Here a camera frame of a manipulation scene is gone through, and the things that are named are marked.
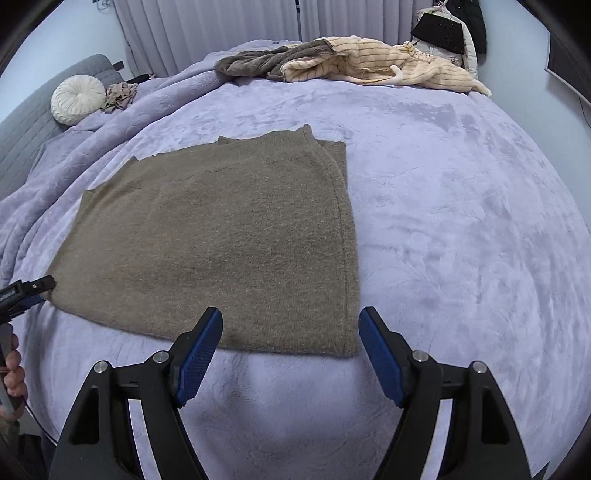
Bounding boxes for round white pleated pillow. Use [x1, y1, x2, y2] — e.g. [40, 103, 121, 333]
[51, 75, 106, 126]

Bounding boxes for black sparkly bag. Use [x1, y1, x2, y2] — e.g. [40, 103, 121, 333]
[411, 10, 468, 55]

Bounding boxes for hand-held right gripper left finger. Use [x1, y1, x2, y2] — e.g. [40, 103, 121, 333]
[48, 307, 223, 480]

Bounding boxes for white hanging garment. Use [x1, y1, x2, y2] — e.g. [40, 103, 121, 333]
[416, 14, 478, 77]

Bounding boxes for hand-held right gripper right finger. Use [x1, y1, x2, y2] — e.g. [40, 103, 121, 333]
[359, 307, 527, 480]

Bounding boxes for pale pleated curtains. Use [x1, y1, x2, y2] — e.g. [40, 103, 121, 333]
[113, 0, 435, 81]

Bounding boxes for small beige crumpled cloth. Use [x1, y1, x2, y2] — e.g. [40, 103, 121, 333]
[102, 82, 139, 114]

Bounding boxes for taupe knit sweater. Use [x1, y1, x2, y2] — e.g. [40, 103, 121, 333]
[45, 124, 362, 358]

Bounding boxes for person's left hand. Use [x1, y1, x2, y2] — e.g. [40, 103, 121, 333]
[0, 333, 27, 418]

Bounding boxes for black hanging garment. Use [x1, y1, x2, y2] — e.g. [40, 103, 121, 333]
[445, 0, 488, 55]

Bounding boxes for grey fleece garment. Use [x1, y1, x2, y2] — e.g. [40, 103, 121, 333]
[215, 39, 334, 84]

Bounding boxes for cream striped garment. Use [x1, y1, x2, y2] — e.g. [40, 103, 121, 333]
[281, 36, 492, 97]

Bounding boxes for grey quilted headboard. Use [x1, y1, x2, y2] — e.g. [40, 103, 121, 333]
[0, 54, 116, 199]

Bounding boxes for lavender fleece blanket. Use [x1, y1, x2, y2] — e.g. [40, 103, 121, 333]
[0, 39, 591, 480]

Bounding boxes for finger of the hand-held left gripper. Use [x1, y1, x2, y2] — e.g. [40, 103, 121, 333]
[21, 275, 57, 297]
[0, 294, 47, 322]

